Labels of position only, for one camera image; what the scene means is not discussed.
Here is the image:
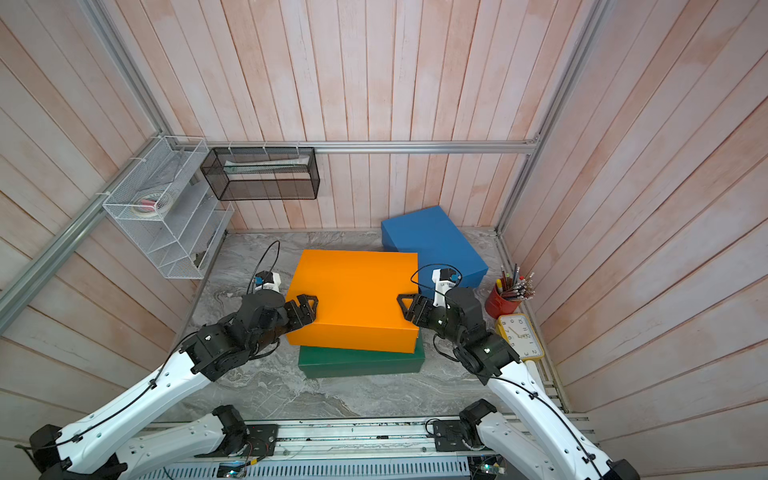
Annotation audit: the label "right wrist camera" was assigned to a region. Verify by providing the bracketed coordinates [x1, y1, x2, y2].
[432, 267, 461, 307]

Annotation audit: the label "red pencil cup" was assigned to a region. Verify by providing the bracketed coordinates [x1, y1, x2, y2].
[484, 288, 521, 319]

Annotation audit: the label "black mesh wall basket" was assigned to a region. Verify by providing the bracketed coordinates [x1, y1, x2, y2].
[201, 146, 321, 201]

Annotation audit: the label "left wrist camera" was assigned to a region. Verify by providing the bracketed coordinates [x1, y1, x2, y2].
[250, 270, 282, 293]

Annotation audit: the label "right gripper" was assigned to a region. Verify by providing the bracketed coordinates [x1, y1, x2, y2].
[397, 295, 466, 352]

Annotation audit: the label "pencils bundle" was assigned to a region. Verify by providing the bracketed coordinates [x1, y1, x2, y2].
[496, 264, 535, 301]

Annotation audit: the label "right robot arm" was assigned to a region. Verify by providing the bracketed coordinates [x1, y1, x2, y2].
[397, 287, 640, 479]

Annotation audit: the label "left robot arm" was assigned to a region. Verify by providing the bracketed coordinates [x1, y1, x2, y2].
[23, 289, 319, 479]

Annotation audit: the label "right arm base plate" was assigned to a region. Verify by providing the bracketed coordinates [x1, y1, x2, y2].
[425, 419, 483, 452]

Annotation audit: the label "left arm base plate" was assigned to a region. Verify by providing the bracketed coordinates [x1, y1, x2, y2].
[196, 424, 279, 459]

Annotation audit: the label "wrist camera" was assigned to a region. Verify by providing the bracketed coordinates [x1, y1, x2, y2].
[432, 267, 461, 307]
[250, 270, 282, 293]

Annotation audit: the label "tape roll in rack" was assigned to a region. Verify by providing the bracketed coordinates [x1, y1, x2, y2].
[131, 191, 173, 218]

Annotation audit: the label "blue shoebox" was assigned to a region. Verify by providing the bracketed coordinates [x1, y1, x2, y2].
[381, 206, 488, 288]

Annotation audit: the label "orange shoebox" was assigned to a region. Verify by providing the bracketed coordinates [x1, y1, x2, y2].
[286, 249, 419, 354]

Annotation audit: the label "white wire shelf rack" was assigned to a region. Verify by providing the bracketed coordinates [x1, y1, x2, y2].
[103, 136, 234, 280]

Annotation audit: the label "papers in black basket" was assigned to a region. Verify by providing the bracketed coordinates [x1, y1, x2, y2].
[223, 156, 311, 175]

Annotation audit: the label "green shoebox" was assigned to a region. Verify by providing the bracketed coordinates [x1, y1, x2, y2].
[298, 336, 425, 379]

